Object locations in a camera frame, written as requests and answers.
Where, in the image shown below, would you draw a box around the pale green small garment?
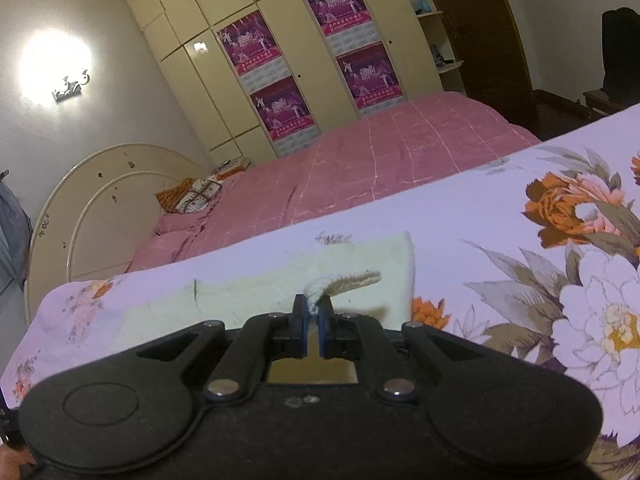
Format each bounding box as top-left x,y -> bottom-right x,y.
112,232 -> 414,351

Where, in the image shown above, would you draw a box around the lower right magenta poster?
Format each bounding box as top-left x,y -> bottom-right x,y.
336,42 -> 406,117

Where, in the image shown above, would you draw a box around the grey curtain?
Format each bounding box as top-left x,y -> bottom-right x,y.
0,170 -> 32,292

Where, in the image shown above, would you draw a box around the magenta poster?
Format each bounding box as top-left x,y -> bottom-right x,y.
336,42 -> 406,117
307,0 -> 380,56
250,76 -> 321,157
216,10 -> 291,80

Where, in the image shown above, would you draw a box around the wall lamp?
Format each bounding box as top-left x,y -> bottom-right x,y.
52,70 -> 90,103

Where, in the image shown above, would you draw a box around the floral white bedsheet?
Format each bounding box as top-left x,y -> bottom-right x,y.
1,107 -> 639,479

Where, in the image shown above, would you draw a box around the corner open shelves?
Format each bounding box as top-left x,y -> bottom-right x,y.
409,0 -> 466,94

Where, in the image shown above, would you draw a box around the orange patterned pillow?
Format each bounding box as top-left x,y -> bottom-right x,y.
155,178 -> 222,214

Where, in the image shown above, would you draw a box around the dark wooden door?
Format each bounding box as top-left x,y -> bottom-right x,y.
434,0 -> 537,128

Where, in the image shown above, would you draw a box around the pink quilted bedspread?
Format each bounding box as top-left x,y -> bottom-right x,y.
129,92 -> 539,271

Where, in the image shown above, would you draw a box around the cream round headboard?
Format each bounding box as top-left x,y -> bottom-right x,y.
24,143 -> 210,322

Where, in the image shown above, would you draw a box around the person's left hand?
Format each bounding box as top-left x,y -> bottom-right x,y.
0,445 -> 36,480

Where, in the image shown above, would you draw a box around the cream built-in wardrobe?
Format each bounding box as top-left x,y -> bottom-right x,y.
126,0 -> 442,164

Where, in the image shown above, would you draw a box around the black chair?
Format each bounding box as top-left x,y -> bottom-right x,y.
584,8 -> 639,119

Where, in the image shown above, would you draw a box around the upper right magenta poster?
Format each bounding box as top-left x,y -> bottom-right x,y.
307,0 -> 380,56

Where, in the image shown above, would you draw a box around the lower left magenta poster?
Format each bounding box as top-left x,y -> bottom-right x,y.
250,76 -> 321,157

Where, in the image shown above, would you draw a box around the upper left magenta poster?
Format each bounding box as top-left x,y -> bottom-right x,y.
216,10 -> 291,80

